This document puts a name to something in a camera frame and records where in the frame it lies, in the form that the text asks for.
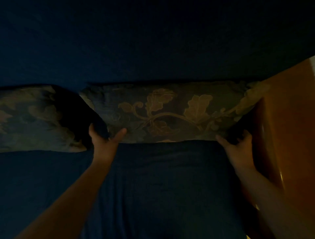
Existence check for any wooden nightstand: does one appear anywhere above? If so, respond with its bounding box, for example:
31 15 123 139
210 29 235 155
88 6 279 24
242 56 315 239

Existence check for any person's left hand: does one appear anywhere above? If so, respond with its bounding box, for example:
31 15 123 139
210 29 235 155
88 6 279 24
89 123 127 165

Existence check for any person's right hand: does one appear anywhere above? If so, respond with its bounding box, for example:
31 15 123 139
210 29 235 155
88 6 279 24
216 130 257 173

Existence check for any person's right forearm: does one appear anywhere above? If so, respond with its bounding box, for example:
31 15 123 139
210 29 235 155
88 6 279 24
234 166 315 239

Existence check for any dark blue bedsheet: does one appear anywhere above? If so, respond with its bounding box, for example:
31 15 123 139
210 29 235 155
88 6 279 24
0 140 249 239

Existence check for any floral patterned pillow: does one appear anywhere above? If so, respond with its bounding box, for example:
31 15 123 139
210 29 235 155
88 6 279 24
79 81 271 144
0 85 95 153

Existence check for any person's left forearm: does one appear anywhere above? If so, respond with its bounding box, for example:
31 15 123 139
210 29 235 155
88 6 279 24
13 161 114 239

